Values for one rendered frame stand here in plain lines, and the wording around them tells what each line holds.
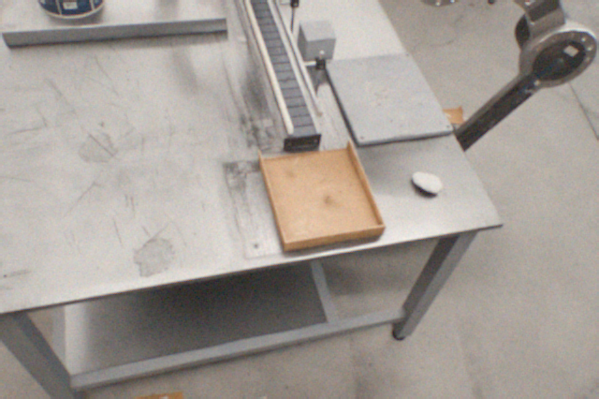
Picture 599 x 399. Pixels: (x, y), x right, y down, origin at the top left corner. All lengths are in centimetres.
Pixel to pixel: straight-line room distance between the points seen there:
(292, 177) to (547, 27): 98
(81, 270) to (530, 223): 202
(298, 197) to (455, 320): 110
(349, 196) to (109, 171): 63
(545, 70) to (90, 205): 149
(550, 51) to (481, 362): 115
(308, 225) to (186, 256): 31
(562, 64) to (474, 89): 130
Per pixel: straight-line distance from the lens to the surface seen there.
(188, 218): 137
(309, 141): 151
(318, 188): 143
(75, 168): 152
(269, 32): 183
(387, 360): 215
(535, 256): 263
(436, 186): 149
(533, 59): 200
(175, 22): 187
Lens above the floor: 194
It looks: 54 degrees down
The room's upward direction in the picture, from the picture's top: 10 degrees clockwise
